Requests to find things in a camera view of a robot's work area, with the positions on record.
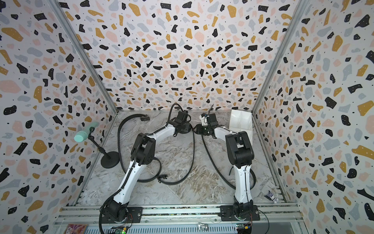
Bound black belt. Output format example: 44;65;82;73
157;131;196;186
117;114;162;183
201;106;257;192

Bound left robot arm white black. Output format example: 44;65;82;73
99;103;191;223

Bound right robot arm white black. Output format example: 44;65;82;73
195;110;256;220

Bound white storage roll organizer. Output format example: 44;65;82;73
229;110;253;141

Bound green microphone on black stand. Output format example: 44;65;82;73
74;122;120;169

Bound small crumpled wrapper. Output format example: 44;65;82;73
265;190;279;204

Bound pink printed card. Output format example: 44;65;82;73
64;224;88;234

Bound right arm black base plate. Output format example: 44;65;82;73
218;203;260;222

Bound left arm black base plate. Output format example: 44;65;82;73
101;207;143;224

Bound aluminium mounting rail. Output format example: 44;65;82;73
53;203;303;226

